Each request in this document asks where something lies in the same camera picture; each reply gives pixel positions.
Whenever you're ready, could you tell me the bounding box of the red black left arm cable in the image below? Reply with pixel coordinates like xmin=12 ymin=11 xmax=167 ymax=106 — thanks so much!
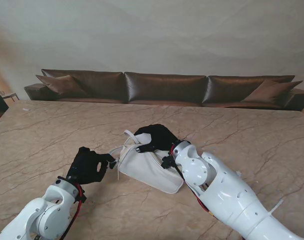
xmin=60 ymin=183 xmax=84 ymax=240

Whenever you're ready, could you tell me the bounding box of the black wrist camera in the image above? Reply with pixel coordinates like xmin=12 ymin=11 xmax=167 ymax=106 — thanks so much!
xmin=76 ymin=189 xmax=87 ymax=204
xmin=161 ymin=155 xmax=176 ymax=170

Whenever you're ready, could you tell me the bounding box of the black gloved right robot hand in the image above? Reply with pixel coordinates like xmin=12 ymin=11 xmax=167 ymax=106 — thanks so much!
xmin=133 ymin=124 xmax=179 ymax=153

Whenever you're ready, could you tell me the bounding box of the cream white cosmetics bag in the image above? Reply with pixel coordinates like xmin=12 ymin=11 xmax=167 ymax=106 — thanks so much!
xmin=108 ymin=129 xmax=184 ymax=195

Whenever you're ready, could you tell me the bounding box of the grey side chair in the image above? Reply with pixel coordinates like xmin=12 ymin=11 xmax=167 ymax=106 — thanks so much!
xmin=0 ymin=87 xmax=19 ymax=102

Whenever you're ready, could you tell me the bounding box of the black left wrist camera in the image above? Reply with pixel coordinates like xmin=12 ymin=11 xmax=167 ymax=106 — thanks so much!
xmin=76 ymin=189 xmax=87 ymax=204

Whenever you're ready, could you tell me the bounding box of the brown leather sofa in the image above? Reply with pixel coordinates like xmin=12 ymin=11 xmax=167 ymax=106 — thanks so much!
xmin=23 ymin=68 xmax=304 ymax=112

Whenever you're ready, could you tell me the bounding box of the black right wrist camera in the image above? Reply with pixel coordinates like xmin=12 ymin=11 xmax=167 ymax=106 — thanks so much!
xmin=161 ymin=155 xmax=176 ymax=170

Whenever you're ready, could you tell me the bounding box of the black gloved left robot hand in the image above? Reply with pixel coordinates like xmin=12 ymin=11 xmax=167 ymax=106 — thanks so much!
xmin=66 ymin=146 xmax=115 ymax=185

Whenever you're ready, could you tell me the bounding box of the white zip tie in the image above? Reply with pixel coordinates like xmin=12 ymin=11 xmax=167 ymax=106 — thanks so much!
xmin=269 ymin=198 xmax=284 ymax=215

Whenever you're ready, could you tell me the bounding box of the brown sofa pillow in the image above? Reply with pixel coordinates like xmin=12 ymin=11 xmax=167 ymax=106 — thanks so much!
xmin=35 ymin=74 xmax=89 ymax=98
xmin=241 ymin=79 xmax=304 ymax=103

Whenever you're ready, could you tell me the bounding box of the red black arm cable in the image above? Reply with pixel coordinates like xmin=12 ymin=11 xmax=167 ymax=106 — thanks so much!
xmin=60 ymin=183 xmax=84 ymax=240
xmin=169 ymin=144 xmax=219 ymax=220

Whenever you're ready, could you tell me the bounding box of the red black right arm cable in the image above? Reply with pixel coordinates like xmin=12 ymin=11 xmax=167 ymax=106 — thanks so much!
xmin=169 ymin=144 xmax=219 ymax=220

